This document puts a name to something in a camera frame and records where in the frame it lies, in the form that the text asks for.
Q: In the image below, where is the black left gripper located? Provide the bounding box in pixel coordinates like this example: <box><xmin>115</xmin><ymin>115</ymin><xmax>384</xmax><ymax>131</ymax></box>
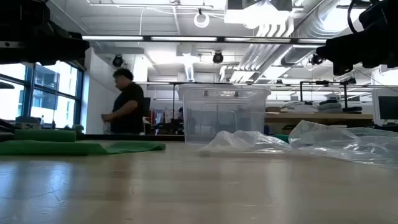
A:
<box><xmin>0</xmin><ymin>18</ymin><xmax>91</xmax><ymax>66</ymax></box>

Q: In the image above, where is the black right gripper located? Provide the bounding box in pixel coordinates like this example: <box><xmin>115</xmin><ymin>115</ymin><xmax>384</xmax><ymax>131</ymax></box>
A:
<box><xmin>316</xmin><ymin>27</ymin><xmax>398</xmax><ymax>76</ymax></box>

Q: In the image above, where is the large clear plastic bag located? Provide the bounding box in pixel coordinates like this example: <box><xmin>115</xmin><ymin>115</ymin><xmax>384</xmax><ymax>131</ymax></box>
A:
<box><xmin>288</xmin><ymin>120</ymin><xmax>398</xmax><ymax>169</ymax></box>

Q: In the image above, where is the long unrolled green bandage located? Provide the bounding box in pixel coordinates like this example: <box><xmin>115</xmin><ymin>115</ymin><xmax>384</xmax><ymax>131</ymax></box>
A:
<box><xmin>0</xmin><ymin>129</ymin><xmax>167</xmax><ymax>156</ymax></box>

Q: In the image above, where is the wooden workbench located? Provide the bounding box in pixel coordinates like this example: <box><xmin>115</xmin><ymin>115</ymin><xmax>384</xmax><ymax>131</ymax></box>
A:
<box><xmin>264</xmin><ymin>112</ymin><xmax>374</xmax><ymax>127</ymax></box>

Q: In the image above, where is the person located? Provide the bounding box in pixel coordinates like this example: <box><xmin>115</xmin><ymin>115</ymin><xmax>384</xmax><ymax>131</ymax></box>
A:
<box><xmin>101</xmin><ymin>67</ymin><xmax>146</xmax><ymax>135</ymax></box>

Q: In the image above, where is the computer monitor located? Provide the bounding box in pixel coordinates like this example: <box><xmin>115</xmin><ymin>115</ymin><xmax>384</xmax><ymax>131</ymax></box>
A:
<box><xmin>372</xmin><ymin>88</ymin><xmax>398</xmax><ymax>127</ymax></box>

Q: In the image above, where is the long ceiling light strip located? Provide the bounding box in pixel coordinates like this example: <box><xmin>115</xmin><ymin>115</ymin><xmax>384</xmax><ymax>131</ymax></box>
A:
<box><xmin>82</xmin><ymin>35</ymin><xmax>327</xmax><ymax>44</ymax></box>

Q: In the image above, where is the small clear plastic bag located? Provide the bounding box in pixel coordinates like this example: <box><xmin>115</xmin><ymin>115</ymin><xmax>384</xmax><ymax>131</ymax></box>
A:
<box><xmin>198</xmin><ymin>129</ymin><xmax>293</xmax><ymax>153</ymax></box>

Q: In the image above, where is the clear plastic storage box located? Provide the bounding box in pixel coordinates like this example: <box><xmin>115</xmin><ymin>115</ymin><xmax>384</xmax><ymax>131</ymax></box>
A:
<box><xmin>177</xmin><ymin>83</ymin><xmax>272</xmax><ymax>146</ymax></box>

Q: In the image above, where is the black aluminium rig frame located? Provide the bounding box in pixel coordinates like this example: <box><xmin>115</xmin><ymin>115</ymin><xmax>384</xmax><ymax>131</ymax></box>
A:
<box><xmin>76</xmin><ymin>133</ymin><xmax>186</xmax><ymax>142</ymax></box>

